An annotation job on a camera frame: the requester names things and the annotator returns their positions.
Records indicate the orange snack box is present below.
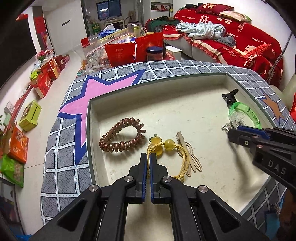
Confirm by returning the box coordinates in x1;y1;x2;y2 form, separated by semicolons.
8;126;29;164

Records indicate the light blue crumpled blanket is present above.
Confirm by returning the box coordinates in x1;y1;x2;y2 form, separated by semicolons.
176;21;236;47

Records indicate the brown spiral hair tie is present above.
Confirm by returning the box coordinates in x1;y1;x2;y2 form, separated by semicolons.
98;117;147;153

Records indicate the silver rhinestone hair clip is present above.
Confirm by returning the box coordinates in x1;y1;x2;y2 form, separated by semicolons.
221;117;245;132

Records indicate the red covered sofa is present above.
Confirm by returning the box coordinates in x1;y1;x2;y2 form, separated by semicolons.
162;3;284;87

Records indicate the black claw hair clip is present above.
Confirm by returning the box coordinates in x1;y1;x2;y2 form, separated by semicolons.
222;89;239;109

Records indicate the red gift box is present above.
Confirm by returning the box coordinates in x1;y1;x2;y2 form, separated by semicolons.
34;73;52;98

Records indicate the red gift bag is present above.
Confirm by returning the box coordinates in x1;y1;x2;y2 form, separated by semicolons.
105;32;164;67

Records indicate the beige bow hair clip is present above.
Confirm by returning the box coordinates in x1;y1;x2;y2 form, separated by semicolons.
176;132;203;177

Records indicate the green translucent bangle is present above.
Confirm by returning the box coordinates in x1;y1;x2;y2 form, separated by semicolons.
228;102;261;129

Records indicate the beige armchair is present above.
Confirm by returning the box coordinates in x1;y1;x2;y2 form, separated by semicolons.
270;73;296;110

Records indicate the yellow green gift box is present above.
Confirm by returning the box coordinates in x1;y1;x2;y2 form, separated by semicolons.
19;100;42;132

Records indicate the red embroidered cushion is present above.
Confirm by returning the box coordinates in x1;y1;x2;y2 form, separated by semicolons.
290;93;296;123

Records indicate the black selfie stick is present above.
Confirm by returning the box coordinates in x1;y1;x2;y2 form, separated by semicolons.
267;32;293;84

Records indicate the yellow hair tie with beads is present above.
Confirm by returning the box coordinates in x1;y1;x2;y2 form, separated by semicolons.
146;134;191;182

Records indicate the green snack bag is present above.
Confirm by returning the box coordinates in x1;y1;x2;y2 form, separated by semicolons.
1;155;24;188

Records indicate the grey checked star tablecloth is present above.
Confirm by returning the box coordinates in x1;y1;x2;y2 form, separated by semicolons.
41;60;295;224

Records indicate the white small stool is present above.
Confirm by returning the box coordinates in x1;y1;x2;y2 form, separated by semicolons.
166;46;183;60

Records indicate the red pillow on sofa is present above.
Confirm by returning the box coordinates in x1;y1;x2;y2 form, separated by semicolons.
196;3;234;15

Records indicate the blue lidded jar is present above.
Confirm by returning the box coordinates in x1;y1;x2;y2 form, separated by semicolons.
146;46;163;61

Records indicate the black television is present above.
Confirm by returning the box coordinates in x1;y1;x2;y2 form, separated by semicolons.
0;18;37;86

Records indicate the white dining table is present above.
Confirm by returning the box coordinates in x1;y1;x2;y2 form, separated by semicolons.
103;19;125;29

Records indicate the cream jewelry tray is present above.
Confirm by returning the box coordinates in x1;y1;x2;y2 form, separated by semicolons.
86;72;278;215

